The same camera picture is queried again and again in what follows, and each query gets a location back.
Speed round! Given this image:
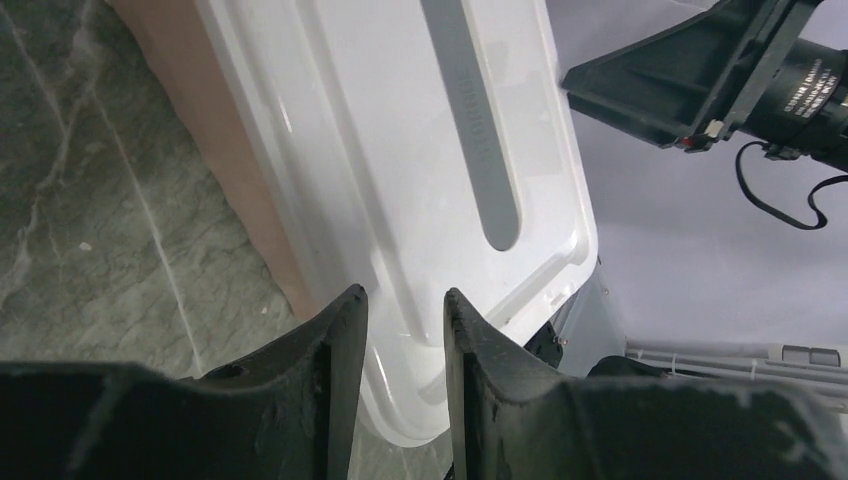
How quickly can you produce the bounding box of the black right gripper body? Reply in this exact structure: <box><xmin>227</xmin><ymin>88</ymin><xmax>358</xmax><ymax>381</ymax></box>
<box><xmin>730</xmin><ymin>39</ymin><xmax>847</xmax><ymax>172</ymax></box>

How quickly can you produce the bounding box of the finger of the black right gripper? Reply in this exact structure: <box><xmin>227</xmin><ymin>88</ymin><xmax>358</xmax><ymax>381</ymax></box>
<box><xmin>561</xmin><ymin>0</ymin><xmax>819</xmax><ymax>152</ymax></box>

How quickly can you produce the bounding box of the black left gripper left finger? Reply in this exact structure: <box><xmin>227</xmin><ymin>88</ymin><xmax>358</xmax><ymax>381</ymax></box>
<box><xmin>1</xmin><ymin>284</ymin><xmax>368</xmax><ymax>479</ymax></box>

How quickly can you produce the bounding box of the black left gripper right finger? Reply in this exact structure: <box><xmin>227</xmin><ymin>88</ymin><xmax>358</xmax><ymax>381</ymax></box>
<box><xmin>444</xmin><ymin>289</ymin><xmax>847</xmax><ymax>479</ymax></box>

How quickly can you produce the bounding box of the white plastic lid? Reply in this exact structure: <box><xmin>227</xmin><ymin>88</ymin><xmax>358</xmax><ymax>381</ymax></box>
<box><xmin>197</xmin><ymin>1</ymin><xmax>598</xmax><ymax>447</ymax></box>

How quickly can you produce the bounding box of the pink plastic bin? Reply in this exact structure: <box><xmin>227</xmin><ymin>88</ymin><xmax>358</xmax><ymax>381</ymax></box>
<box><xmin>111</xmin><ymin>1</ymin><xmax>320</xmax><ymax>320</ymax></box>

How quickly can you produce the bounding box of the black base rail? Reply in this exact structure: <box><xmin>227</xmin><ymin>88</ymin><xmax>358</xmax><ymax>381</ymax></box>
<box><xmin>523</xmin><ymin>317</ymin><xmax>848</xmax><ymax>412</ymax></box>

